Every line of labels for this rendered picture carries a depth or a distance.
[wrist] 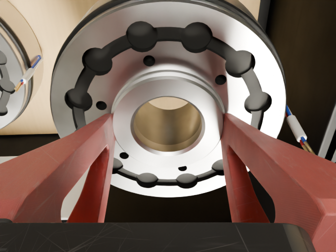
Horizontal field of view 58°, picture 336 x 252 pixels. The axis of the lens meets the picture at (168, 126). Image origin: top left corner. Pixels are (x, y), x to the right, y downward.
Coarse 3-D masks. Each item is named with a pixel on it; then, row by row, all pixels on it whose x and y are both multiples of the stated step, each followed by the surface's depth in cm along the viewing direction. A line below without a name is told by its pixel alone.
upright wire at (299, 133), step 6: (288, 108) 14; (288, 114) 13; (288, 120) 13; (294, 120) 13; (294, 126) 13; (300, 126) 13; (294, 132) 13; (300, 132) 12; (300, 138) 12; (306, 144) 12; (306, 150) 12; (312, 150) 11
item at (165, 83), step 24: (168, 72) 12; (120, 96) 12; (144, 96) 12; (168, 96) 12; (192, 96) 12; (216, 96) 12; (120, 120) 13; (216, 120) 12; (120, 144) 13; (144, 144) 13; (192, 144) 13; (216, 144) 13
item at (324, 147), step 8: (328, 104) 13; (328, 112) 13; (328, 120) 13; (320, 128) 14; (328, 128) 13; (320, 136) 14; (328, 136) 14; (320, 144) 14; (328, 144) 14; (320, 152) 14; (328, 152) 16
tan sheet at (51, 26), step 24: (24, 0) 20; (48, 0) 20; (72, 0) 20; (96, 0) 20; (240, 0) 20; (48, 24) 20; (72, 24) 21; (48, 48) 22; (48, 72) 23; (48, 96) 24; (24, 120) 25; (48, 120) 25
